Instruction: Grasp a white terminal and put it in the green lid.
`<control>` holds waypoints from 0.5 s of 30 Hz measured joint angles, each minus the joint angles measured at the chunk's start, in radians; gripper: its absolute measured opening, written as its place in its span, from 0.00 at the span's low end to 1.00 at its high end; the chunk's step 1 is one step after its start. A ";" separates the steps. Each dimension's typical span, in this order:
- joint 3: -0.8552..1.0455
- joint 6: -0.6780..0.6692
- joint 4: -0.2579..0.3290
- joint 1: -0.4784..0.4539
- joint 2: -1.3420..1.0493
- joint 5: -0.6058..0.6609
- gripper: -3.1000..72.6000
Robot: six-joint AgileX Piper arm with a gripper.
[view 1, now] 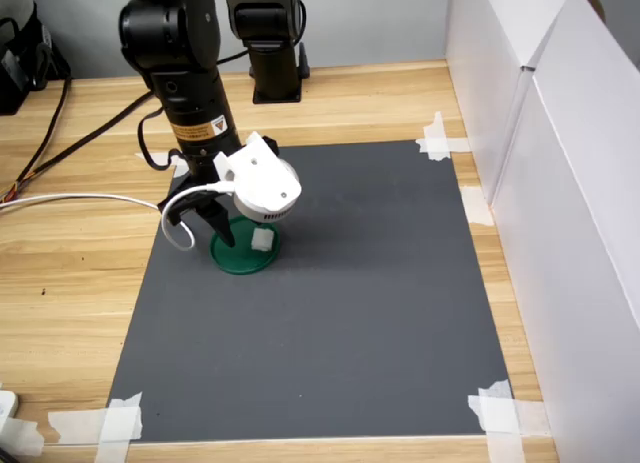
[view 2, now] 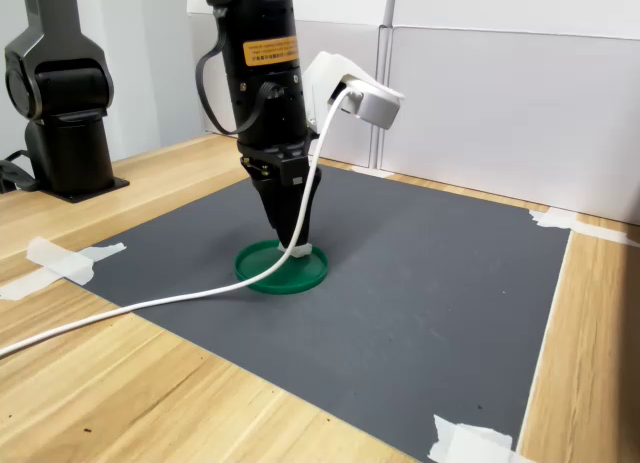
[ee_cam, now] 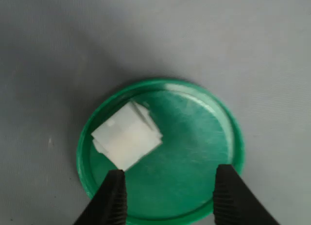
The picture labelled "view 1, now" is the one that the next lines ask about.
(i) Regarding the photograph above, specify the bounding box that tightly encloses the small white plastic terminal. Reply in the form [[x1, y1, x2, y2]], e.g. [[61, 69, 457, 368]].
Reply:
[[250, 226, 275, 253]]

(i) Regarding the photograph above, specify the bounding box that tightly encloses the round green lid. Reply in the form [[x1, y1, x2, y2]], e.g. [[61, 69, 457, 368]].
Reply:
[[208, 216, 282, 276]]

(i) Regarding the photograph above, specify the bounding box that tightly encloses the dark grey mat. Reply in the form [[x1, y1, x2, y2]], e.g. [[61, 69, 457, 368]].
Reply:
[[107, 139, 514, 443]]

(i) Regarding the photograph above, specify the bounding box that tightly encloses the white partition panel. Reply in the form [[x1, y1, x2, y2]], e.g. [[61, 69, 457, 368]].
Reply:
[[442, 0, 584, 207], [492, 0, 640, 463]]

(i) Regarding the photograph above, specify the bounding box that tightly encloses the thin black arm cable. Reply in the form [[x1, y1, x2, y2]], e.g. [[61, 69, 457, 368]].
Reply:
[[136, 107, 177, 172]]

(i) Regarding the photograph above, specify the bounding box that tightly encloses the thick black cable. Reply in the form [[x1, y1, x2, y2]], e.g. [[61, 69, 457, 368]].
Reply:
[[0, 50, 251, 207], [12, 76, 72, 189]]

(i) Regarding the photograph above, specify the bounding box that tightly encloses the white camera cable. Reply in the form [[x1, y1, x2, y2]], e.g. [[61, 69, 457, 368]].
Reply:
[[0, 181, 236, 253]]

